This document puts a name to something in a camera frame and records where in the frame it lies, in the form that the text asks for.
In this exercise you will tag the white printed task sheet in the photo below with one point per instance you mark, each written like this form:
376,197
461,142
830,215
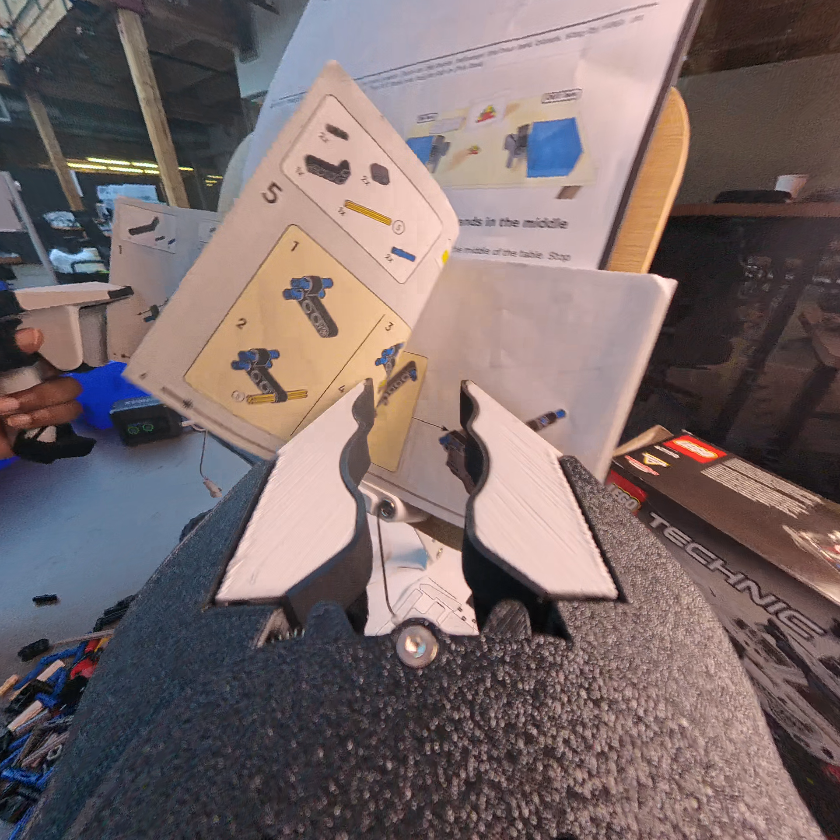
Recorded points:
525,79

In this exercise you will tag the wooden wall shelf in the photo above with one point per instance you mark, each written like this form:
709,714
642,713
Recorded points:
755,210

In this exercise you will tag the blue plastic bin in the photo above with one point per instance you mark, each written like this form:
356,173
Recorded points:
99,394

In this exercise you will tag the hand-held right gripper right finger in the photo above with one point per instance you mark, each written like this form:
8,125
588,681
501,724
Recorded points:
538,525

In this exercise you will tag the toy truck box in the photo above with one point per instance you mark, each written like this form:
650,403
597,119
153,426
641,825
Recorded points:
761,565

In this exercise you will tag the white book stand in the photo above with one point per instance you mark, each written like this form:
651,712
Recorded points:
420,591

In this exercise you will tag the wooden post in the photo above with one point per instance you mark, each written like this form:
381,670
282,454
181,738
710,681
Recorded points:
53,151
151,92

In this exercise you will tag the instruction booklet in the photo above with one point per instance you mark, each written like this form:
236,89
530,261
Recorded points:
302,263

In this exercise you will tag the black device with green display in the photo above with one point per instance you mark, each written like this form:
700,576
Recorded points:
147,423

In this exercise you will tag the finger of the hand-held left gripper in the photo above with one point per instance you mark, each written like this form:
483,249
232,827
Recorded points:
72,335

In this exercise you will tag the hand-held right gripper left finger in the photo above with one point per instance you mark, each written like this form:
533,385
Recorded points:
295,525

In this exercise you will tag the pile of small building bricks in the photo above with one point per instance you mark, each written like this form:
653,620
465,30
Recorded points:
53,709

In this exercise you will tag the person's left hand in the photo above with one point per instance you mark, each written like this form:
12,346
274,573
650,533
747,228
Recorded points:
40,400

